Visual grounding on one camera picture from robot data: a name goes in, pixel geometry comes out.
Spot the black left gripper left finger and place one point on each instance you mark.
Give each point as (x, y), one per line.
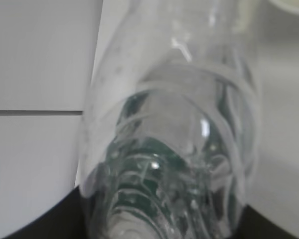
(64, 221)

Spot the white paper cup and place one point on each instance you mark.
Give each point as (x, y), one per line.
(291, 5)

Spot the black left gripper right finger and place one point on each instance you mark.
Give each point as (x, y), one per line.
(255, 224)

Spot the clear green-label water bottle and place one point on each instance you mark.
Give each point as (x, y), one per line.
(170, 127)

